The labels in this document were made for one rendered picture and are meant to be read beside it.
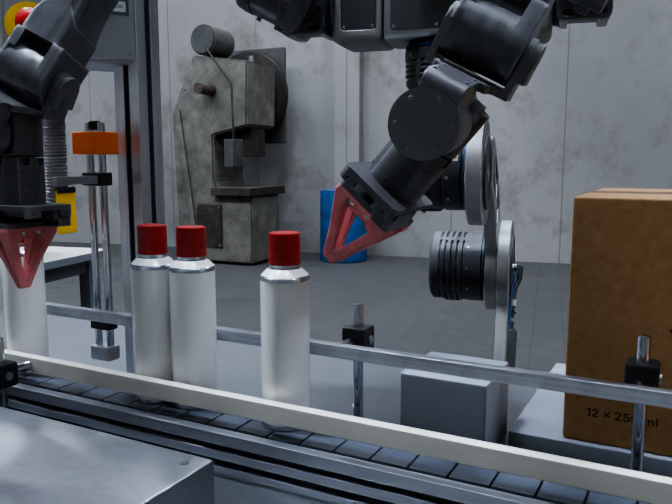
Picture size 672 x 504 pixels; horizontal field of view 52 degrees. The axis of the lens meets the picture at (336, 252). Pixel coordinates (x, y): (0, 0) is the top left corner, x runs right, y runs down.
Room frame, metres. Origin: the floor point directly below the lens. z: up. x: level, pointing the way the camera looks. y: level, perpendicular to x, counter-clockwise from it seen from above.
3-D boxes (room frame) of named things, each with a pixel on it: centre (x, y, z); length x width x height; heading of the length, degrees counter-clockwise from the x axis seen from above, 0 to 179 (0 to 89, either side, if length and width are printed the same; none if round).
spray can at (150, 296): (0.79, 0.21, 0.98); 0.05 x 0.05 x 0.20
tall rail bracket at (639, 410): (0.61, -0.28, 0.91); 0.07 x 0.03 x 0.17; 152
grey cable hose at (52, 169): (1.01, 0.41, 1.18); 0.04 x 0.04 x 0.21
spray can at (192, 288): (0.77, 0.16, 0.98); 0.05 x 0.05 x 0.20
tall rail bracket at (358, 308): (0.75, -0.02, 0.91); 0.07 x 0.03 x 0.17; 152
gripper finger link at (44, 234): (0.81, 0.38, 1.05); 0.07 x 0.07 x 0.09; 63
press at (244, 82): (7.78, 1.09, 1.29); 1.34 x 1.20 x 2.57; 73
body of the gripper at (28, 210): (0.80, 0.37, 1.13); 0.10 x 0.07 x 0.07; 63
